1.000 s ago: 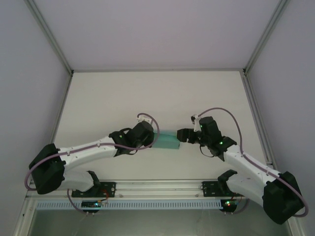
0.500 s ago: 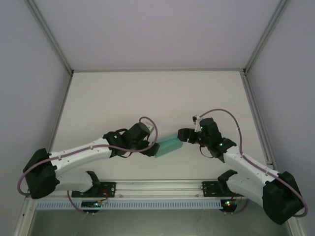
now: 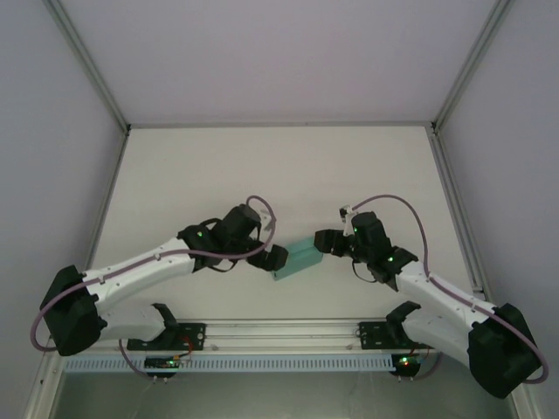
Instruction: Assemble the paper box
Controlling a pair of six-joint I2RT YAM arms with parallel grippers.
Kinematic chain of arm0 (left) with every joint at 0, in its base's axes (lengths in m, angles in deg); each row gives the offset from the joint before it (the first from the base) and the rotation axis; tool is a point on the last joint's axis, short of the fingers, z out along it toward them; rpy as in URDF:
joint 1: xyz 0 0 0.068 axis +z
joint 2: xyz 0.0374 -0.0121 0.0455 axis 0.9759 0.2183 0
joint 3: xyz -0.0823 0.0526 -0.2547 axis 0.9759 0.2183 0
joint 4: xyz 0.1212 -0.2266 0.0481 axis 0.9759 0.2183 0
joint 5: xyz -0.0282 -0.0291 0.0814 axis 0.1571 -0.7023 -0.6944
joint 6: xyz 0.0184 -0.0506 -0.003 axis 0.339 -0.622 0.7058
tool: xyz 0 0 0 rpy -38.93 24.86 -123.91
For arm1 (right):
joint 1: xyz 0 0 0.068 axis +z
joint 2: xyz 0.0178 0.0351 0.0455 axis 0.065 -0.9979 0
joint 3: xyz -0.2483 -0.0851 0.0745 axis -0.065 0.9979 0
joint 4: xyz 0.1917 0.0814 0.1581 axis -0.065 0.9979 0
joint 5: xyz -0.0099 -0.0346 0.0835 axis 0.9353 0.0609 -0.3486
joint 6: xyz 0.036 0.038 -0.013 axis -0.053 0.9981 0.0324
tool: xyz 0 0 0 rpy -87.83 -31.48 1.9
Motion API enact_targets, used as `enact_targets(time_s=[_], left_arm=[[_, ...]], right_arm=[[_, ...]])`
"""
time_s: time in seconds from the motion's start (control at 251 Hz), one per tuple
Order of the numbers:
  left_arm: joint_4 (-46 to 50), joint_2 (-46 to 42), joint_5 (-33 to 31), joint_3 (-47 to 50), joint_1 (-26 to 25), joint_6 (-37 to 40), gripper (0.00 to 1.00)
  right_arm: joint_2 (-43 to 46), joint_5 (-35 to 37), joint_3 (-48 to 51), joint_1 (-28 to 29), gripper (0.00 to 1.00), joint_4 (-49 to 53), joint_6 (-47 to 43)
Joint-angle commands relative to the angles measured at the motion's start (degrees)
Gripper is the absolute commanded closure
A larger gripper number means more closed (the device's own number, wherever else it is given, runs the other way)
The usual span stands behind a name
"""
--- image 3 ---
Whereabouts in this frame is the teal paper box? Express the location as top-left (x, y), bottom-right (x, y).
top-left (270, 235), bottom-right (326, 285)

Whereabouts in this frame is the small circuit board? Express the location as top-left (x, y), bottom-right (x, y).
top-left (391, 354), bottom-right (427, 368)
top-left (144, 356), bottom-right (182, 370)

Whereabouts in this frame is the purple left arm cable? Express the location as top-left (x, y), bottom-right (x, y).
top-left (32, 195), bottom-right (279, 377)

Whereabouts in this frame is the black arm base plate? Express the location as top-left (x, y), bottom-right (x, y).
top-left (126, 321), bottom-right (207, 352)
top-left (357, 320), bottom-right (440, 352)

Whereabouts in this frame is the aluminium side rail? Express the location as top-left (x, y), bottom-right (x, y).
top-left (429, 130), bottom-right (495, 316)

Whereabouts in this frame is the aluminium mounting rail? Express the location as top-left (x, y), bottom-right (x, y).
top-left (45, 314), bottom-right (523, 355)

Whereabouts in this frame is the slotted white cable duct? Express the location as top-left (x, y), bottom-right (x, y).
top-left (64, 354), bottom-right (393, 373)

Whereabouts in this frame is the aluminium frame post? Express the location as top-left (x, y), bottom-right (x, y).
top-left (41, 0), bottom-right (133, 133)
top-left (431, 0), bottom-right (513, 133)

